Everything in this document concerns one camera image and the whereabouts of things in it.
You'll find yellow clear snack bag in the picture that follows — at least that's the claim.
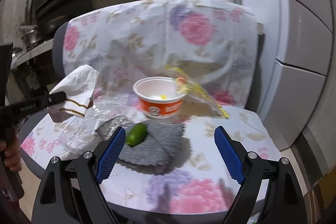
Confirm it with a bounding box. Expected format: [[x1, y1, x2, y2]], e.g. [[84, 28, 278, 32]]
[[166, 65, 230, 119]]

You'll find person's left hand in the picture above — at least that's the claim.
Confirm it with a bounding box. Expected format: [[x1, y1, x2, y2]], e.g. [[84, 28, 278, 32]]
[[0, 131, 22, 172]]

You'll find clear crumpled plastic film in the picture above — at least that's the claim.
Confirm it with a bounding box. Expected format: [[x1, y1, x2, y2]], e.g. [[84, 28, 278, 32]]
[[59, 96, 142, 158]]

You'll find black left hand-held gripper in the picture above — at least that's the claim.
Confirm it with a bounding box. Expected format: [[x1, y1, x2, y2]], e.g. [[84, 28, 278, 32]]
[[1, 43, 67, 202]]

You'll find green lime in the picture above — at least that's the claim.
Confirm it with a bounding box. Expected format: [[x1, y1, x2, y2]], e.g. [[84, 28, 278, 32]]
[[126, 123, 148, 147]]

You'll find grey knitted cloth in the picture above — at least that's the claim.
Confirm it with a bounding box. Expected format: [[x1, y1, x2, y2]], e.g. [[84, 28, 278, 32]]
[[119, 121, 185, 167]]

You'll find orange white noodle bowl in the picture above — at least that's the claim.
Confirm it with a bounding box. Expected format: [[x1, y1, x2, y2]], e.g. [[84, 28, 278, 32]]
[[133, 76, 186, 119]]

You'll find floral cloth cover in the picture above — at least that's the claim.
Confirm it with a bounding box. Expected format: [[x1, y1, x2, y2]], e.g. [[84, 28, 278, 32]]
[[22, 0, 281, 215]]

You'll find metal cooking pot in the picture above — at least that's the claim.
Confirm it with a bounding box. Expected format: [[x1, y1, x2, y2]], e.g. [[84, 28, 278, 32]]
[[19, 25, 42, 48]]

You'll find white refrigerator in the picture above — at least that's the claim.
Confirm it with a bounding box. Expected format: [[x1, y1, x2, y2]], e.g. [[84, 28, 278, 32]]
[[241, 0, 333, 150]]

